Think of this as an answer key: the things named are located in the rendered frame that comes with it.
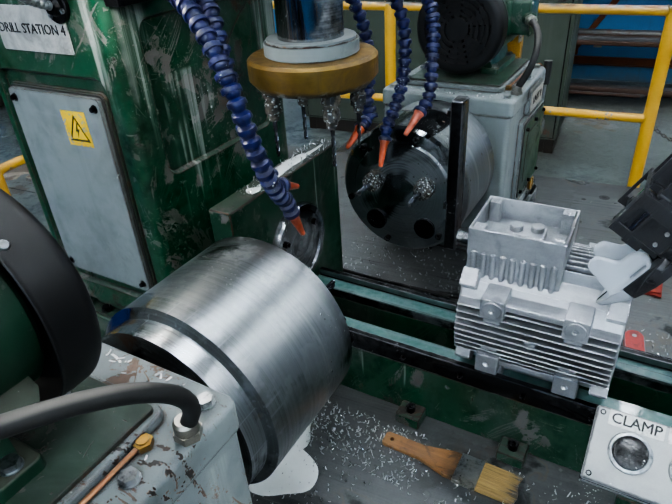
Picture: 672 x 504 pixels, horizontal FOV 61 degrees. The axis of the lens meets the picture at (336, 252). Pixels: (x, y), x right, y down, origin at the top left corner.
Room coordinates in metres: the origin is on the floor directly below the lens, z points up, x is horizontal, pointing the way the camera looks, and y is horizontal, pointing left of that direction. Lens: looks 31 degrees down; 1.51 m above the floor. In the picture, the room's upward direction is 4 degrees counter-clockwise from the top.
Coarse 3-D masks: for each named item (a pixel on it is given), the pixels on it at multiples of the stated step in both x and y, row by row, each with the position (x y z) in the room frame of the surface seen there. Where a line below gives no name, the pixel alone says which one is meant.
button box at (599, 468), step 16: (608, 416) 0.37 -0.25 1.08; (624, 416) 0.37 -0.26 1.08; (592, 432) 0.36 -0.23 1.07; (608, 432) 0.36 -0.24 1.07; (624, 432) 0.36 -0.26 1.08; (640, 432) 0.35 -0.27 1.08; (656, 432) 0.35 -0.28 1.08; (592, 448) 0.35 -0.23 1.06; (608, 448) 0.35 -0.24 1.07; (656, 448) 0.34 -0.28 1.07; (592, 464) 0.34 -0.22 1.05; (608, 464) 0.34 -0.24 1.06; (656, 464) 0.33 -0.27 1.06; (592, 480) 0.33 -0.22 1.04; (608, 480) 0.33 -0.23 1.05; (624, 480) 0.32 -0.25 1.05; (640, 480) 0.32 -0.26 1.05; (656, 480) 0.32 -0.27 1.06; (624, 496) 0.34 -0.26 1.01; (640, 496) 0.31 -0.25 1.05; (656, 496) 0.31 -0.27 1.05
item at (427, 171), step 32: (416, 128) 0.96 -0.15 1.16; (448, 128) 0.99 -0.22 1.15; (480, 128) 1.05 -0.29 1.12; (352, 160) 1.02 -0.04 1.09; (384, 160) 0.98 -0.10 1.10; (416, 160) 0.95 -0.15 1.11; (480, 160) 0.99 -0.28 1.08; (352, 192) 1.02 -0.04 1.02; (384, 192) 0.98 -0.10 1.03; (416, 192) 0.91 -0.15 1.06; (480, 192) 0.98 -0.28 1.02; (384, 224) 0.98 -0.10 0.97; (416, 224) 0.94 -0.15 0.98
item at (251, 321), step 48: (240, 240) 0.61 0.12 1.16; (192, 288) 0.51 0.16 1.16; (240, 288) 0.51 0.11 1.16; (288, 288) 0.53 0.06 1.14; (144, 336) 0.45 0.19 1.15; (192, 336) 0.45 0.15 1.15; (240, 336) 0.45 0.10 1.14; (288, 336) 0.48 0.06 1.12; (336, 336) 0.52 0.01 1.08; (240, 384) 0.42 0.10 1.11; (288, 384) 0.44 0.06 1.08; (336, 384) 0.51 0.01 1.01; (240, 432) 0.39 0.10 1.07; (288, 432) 0.42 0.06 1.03
